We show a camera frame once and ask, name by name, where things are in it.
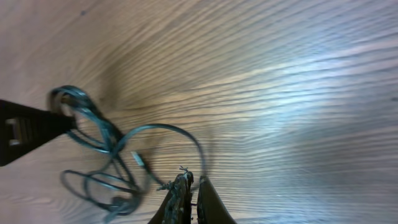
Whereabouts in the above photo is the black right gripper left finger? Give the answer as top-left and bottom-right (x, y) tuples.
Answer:
(149, 169), (194, 224)

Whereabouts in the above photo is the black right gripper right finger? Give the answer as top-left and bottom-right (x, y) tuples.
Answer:
(197, 175), (236, 224)

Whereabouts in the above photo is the black cable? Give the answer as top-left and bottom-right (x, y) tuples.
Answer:
(47, 85), (206, 223)

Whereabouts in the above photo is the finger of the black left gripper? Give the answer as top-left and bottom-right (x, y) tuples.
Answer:
(1, 100), (75, 167)

